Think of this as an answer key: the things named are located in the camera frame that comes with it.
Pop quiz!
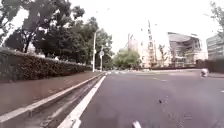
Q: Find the grey stone kerb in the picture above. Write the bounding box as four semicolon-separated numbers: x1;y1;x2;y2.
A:
0;72;107;125

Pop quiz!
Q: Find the pole with round sign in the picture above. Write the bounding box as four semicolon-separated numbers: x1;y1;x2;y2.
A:
99;44;105;72

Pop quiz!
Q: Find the tree with sparse branches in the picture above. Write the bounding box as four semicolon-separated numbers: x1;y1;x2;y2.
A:
209;0;224;38

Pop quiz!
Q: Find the group of large trees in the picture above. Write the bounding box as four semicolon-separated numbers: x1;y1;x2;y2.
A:
0;0;114;66

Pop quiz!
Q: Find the grey block building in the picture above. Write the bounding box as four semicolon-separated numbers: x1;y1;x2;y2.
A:
205;33;224;61

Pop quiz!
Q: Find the long trimmed hedge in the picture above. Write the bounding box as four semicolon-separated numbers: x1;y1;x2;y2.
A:
0;48;93;83

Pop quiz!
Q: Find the curved glass-fronted building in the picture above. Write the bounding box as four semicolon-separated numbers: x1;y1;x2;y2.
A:
166;31;204;68

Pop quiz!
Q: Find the tall pale pole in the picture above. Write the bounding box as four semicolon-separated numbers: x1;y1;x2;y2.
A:
92;29;98;73

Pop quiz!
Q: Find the robot's own part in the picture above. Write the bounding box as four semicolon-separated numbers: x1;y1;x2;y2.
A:
131;120;142;128

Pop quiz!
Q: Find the tall lattice tower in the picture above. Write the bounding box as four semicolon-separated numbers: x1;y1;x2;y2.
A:
146;19;158;69

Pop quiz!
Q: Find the reddish brick pavement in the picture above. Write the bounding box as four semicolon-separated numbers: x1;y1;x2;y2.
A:
0;69;103;116

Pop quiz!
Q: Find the green tree cluster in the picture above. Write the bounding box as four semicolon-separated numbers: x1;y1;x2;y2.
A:
112;48;143;70

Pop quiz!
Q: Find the grey asphalt road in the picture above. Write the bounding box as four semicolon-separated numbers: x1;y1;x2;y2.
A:
39;68;224;128

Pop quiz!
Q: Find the pale high-rise building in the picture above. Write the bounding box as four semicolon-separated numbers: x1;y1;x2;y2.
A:
126;33;149;68

